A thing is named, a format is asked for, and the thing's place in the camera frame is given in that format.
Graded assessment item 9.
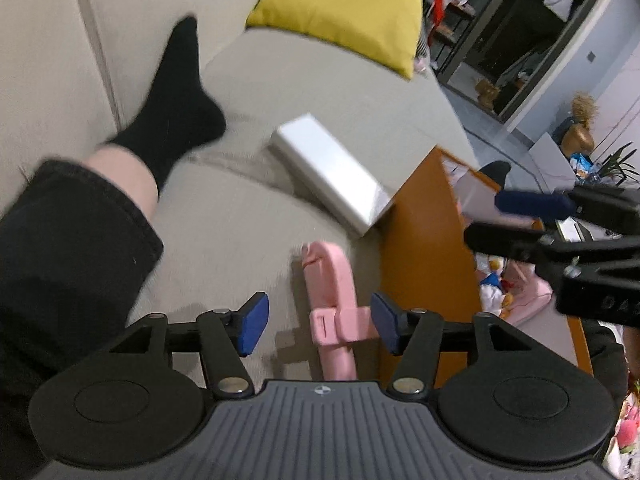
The pink phone stand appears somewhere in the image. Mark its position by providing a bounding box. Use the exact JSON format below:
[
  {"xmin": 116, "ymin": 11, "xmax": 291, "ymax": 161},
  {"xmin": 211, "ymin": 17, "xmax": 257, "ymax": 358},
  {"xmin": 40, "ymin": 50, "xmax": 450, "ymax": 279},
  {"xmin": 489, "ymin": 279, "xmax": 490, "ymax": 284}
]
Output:
[{"xmin": 302, "ymin": 240, "xmax": 378, "ymax": 382}]

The large white box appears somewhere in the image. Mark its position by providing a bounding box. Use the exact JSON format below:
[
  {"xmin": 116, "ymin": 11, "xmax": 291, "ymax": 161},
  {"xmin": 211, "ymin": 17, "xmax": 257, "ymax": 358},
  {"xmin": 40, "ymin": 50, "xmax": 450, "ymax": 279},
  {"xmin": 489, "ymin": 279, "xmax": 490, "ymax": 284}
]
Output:
[{"xmin": 270, "ymin": 114, "xmax": 392, "ymax": 236}]

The pink fabric pouch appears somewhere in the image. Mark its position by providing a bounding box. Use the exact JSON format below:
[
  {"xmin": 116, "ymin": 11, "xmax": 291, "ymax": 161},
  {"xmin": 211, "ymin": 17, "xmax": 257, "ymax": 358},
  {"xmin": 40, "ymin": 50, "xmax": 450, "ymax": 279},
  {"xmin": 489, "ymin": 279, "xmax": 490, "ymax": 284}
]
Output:
[{"xmin": 501, "ymin": 260, "xmax": 553, "ymax": 326}]

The black sock right foot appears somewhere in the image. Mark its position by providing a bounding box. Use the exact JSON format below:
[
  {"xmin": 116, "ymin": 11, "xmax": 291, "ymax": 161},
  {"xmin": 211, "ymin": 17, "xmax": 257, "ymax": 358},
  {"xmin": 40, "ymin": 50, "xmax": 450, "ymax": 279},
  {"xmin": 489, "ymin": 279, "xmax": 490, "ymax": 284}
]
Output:
[{"xmin": 480, "ymin": 160, "xmax": 512, "ymax": 188}]

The black sock foot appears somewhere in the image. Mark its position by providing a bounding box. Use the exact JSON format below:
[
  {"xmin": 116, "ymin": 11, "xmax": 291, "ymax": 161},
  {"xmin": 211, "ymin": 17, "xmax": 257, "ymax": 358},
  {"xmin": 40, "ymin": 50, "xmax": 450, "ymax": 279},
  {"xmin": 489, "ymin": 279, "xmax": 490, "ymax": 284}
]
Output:
[
  {"xmin": 480, "ymin": 160, "xmax": 512, "ymax": 188},
  {"xmin": 108, "ymin": 15, "xmax": 227, "ymax": 191}
]

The golden vase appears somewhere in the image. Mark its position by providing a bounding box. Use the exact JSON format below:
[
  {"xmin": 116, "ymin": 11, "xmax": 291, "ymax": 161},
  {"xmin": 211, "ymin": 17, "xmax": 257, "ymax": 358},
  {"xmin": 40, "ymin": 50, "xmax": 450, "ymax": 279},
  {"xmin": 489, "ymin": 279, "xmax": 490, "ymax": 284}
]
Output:
[{"xmin": 561, "ymin": 118, "xmax": 594, "ymax": 158}]

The green potted plant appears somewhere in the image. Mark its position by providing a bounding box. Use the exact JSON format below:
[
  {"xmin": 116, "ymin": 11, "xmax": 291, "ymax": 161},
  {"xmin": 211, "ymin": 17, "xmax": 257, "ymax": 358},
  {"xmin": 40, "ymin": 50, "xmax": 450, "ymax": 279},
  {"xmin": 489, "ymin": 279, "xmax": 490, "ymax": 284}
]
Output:
[{"xmin": 597, "ymin": 142, "xmax": 639, "ymax": 186}]

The black trouser leg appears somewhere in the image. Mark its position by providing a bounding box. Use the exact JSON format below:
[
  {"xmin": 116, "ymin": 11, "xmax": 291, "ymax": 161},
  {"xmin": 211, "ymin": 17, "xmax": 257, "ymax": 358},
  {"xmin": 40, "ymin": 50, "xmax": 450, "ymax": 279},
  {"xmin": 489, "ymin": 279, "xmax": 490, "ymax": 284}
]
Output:
[{"xmin": 1, "ymin": 159, "xmax": 164, "ymax": 479}]

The black sock left foot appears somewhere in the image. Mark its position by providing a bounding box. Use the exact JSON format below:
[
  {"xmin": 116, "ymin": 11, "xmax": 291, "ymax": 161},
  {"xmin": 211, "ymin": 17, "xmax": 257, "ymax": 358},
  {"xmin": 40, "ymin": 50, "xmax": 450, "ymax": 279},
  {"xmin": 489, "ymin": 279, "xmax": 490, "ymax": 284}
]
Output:
[{"xmin": 108, "ymin": 15, "xmax": 227, "ymax": 191}]

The yellow cushion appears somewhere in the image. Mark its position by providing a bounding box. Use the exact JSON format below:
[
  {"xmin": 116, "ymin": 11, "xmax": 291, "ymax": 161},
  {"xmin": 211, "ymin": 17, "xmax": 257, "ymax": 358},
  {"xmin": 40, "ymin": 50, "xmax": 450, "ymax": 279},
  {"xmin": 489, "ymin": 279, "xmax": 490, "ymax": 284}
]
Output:
[{"xmin": 246, "ymin": 0, "xmax": 423, "ymax": 79}]

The beige sofa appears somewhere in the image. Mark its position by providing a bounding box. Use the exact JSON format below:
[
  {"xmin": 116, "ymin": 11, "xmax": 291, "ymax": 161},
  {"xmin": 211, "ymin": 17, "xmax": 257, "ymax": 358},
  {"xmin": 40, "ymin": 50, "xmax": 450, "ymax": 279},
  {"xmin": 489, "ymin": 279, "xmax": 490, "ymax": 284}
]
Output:
[{"xmin": 1, "ymin": 0, "xmax": 476, "ymax": 382}]

